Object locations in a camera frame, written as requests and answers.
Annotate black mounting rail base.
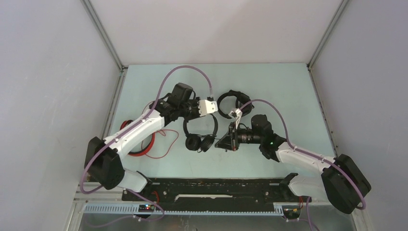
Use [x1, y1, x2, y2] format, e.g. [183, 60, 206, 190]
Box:
[140, 178, 307, 213]

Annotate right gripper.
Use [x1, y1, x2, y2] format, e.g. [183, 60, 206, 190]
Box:
[215, 121, 263, 152]

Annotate small black foam headphones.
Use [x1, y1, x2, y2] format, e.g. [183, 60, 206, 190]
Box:
[183, 114, 218, 153]

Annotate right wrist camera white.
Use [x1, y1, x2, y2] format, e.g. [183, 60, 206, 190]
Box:
[228, 108, 243, 129]

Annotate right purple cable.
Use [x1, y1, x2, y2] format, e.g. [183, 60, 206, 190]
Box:
[239, 99, 367, 210]

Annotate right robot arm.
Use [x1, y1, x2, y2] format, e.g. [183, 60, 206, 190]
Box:
[215, 115, 372, 214]

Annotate purple cable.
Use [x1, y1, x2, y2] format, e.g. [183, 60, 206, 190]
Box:
[239, 99, 367, 210]
[79, 65, 214, 195]

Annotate left aluminium corner post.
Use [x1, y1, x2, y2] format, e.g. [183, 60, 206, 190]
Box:
[80, 0, 125, 72]

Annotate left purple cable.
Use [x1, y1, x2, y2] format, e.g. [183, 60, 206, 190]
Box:
[79, 65, 214, 195]

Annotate black headset with microphone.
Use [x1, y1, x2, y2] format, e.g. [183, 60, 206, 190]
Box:
[217, 90, 255, 119]

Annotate aluminium corner post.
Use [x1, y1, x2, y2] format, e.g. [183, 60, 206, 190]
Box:
[80, 0, 125, 72]
[307, 0, 350, 68]

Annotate right aluminium corner post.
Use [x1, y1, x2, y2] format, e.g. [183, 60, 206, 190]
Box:
[307, 0, 350, 68]

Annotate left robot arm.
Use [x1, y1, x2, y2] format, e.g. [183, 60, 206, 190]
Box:
[84, 83, 203, 201]

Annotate red headphones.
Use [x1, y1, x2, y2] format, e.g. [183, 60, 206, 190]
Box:
[119, 119, 179, 159]

